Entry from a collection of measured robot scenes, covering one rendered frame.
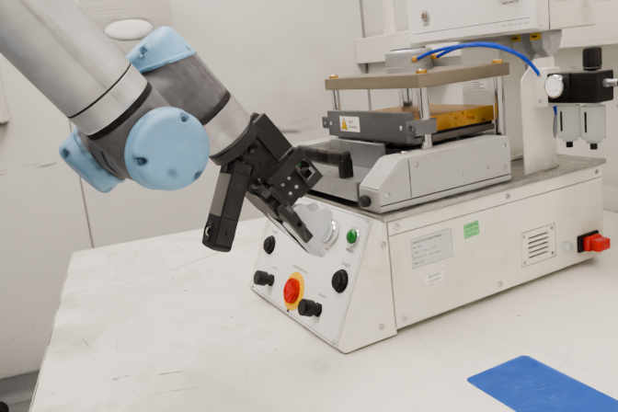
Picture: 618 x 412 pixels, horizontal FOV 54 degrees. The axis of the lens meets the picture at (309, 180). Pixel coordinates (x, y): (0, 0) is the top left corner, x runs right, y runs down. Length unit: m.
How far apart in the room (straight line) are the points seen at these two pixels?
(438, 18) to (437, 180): 0.40
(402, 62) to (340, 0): 1.58
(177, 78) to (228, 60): 1.74
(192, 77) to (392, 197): 0.32
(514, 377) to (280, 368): 0.30
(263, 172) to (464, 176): 0.31
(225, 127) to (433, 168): 0.32
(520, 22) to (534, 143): 0.19
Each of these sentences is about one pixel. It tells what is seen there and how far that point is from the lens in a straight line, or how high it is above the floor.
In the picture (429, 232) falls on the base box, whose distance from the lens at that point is 0.88.
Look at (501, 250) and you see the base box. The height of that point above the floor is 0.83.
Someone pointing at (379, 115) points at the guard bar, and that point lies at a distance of 0.95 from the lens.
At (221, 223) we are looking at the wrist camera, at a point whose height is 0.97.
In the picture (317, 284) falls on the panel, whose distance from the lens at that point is 0.92.
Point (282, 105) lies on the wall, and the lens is 2.48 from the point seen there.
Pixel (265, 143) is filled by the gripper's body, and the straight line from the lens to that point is 0.76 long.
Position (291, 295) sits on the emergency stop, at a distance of 0.96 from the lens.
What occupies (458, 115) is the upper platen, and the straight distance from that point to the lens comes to 0.98.
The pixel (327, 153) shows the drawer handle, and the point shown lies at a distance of 0.92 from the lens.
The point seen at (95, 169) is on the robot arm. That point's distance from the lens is 0.67.
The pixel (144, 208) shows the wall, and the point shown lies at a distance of 2.45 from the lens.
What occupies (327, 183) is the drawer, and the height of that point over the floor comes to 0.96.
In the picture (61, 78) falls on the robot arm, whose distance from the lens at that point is 0.54.
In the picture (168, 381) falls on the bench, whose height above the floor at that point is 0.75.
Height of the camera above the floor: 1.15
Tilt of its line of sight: 11 degrees down
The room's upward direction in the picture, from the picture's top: 6 degrees counter-clockwise
